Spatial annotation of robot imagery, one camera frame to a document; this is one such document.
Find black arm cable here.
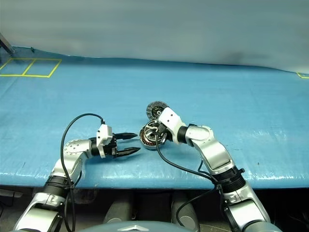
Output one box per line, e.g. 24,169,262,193
155,131,232,232
60,113,106,232

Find blue plastic table cover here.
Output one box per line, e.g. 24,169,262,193
0,46,309,189

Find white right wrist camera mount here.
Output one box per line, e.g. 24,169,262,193
158,108,188,145

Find grey metal bracket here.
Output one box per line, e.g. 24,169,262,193
0,32,15,54

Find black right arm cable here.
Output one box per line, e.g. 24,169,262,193
155,131,232,232

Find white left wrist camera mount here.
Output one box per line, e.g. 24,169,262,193
96,124,113,159

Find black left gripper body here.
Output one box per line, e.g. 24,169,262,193
105,133,119,158

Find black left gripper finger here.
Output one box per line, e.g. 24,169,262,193
114,132,139,141
115,147,141,158

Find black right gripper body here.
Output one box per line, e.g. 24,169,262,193
156,124,173,145

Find grey-blue robot torso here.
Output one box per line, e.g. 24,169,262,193
89,219,186,232

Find pale grey backdrop sheet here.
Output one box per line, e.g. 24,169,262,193
0,0,309,73

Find round silver rotor disc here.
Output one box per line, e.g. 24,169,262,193
145,101,168,121

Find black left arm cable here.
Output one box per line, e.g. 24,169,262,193
60,113,106,232

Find round motor housing copper windings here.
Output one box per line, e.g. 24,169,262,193
138,120,167,151

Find grey rounded shape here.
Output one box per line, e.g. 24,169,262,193
171,193,200,232
105,199,132,224

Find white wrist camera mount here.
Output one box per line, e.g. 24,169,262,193
158,108,188,145
96,124,113,159

